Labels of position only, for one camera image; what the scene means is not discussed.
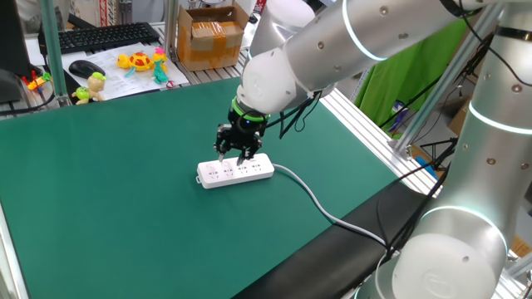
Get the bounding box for black tripod stand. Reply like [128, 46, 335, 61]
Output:
[419, 136, 458, 169]

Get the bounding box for white power strip cord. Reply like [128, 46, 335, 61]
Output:
[271, 163, 400, 254]

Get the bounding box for black computer mouse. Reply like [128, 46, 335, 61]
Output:
[68, 59, 106, 80]

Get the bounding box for black computer monitor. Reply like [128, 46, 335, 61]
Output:
[0, 0, 45, 105]

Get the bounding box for taped cardboard box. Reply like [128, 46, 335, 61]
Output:
[176, 2, 250, 72]

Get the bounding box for white four-socket power strip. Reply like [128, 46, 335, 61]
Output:
[195, 152, 276, 190]

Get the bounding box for bright green cloth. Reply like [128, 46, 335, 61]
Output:
[353, 18, 469, 130]

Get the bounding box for aluminium profile side rail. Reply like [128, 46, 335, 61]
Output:
[322, 89, 441, 196]
[0, 199, 30, 299]

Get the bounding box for green table mat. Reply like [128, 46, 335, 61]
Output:
[0, 76, 402, 299]

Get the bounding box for black computer keyboard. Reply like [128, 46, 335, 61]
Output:
[37, 22, 161, 56]

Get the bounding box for red yellow plastic toy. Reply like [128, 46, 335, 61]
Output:
[21, 70, 53, 92]

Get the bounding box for black rubber strip mat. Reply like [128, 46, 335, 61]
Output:
[232, 179, 433, 299]

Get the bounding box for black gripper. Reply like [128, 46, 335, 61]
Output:
[213, 110, 268, 166]

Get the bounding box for black monitor cable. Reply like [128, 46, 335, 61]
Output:
[0, 89, 57, 117]

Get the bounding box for white printed paper sheets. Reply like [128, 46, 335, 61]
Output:
[61, 42, 190, 101]

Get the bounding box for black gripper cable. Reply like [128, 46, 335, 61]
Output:
[239, 91, 323, 140]

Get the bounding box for pink-haired green doll toy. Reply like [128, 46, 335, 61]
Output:
[151, 47, 170, 86]

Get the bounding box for yellow red turtle toy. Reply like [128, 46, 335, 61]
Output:
[116, 51, 155, 79]

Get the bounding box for doll toy with green cap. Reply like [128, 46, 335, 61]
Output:
[71, 71, 107, 105]

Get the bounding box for open brown storage carton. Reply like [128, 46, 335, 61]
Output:
[448, 99, 473, 136]

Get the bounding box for black robot base cable bundle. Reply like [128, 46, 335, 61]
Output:
[375, 143, 456, 262]

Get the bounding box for aluminium frame post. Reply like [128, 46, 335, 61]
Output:
[39, 0, 71, 108]
[388, 3, 506, 161]
[164, 0, 180, 63]

